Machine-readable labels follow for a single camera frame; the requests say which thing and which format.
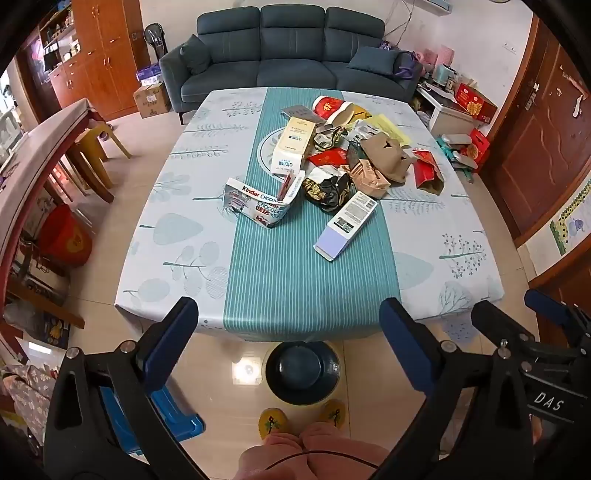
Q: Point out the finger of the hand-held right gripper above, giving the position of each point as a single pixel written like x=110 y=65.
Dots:
x=547 y=305
x=494 y=321

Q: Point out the yellow slipper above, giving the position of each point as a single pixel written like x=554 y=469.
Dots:
x=333 y=412
x=272 y=422

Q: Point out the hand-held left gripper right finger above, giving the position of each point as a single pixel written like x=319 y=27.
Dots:
x=406 y=346

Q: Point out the dark teal sofa pillow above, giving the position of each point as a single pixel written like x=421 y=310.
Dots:
x=373 y=60
x=196 y=55

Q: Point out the black gold foil bag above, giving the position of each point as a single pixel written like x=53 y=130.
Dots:
x=325 y=191

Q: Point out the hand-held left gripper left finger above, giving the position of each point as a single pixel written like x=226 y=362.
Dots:
x=168 y=341

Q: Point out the floral printed cloth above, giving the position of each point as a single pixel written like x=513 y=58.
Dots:
x=25 y=401

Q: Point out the brown pulp cup carrier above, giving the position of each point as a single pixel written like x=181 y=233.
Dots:
x=385 y=157

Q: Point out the grey card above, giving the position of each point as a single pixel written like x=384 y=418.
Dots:
x=298 y=112

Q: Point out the dark teal sofa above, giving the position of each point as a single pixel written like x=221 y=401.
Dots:
x=291 y=69

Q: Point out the grey patterned bag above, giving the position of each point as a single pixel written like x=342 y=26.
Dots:
x=328 y=137

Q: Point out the yellow plastic stool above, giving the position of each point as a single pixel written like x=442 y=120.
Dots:
x=92 y=147

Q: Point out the large red gift box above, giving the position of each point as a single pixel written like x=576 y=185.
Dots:
x=475 y=102

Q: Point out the purple box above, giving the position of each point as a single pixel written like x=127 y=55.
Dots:
x=148 y=74

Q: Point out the pink paper bag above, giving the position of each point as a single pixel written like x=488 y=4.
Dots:
x=369 y=181

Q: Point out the lavender white box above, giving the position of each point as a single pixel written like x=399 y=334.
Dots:
x=346 y=226

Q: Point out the small red gift box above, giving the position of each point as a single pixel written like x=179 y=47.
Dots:
x=479 y=145

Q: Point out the cardboard box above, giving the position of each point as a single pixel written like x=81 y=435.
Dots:
x=152 y=100

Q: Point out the yellow paper sheet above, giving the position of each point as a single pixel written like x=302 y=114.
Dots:
x=392 y=129

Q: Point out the white low cabinet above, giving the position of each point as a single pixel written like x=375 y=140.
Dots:
x=450 y=115

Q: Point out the pink trouser legs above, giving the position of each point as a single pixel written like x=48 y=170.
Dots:
x=272 y=461

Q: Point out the red white cylindrical can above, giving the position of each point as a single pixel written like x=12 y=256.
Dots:
x=328 y=108

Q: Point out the white milk carton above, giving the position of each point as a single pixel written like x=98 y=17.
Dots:
x=293 y=145

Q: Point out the red bucket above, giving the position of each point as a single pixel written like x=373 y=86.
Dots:
x=64 y=237

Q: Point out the wooden cabinet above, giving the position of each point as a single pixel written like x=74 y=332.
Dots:
x=106 y=55

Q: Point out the yellow packet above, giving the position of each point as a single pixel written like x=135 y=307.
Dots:
x=361 y=113

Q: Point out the white chocolate box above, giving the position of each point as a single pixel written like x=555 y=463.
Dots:
x=258 y=203

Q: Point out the red paper box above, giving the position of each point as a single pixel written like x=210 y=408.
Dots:
x=427 y=170

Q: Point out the red wooden table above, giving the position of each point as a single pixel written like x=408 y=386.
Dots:
x=41 y=152

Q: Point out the pink box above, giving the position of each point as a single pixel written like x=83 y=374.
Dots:
x=436 y=57

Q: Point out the red wrapper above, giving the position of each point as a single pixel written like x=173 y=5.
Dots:
x=328 y=158

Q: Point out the black standing fan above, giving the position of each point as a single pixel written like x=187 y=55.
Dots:
x=155 y=39

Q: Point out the brown wooden door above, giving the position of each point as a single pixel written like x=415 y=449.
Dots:
x=535 y=138

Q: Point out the teal kitchen appliance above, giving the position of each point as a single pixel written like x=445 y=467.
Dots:
x=447 y=76

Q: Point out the wall poster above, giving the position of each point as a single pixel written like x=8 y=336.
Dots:
x=575 y=217

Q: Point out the purple bag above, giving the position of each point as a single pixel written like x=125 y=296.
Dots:
x=408 y=67

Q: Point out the round dark trash bin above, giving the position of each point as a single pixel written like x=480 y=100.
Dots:
x=300 y=369

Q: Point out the blue plastic stool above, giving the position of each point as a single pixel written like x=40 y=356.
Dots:
x=184 y=415

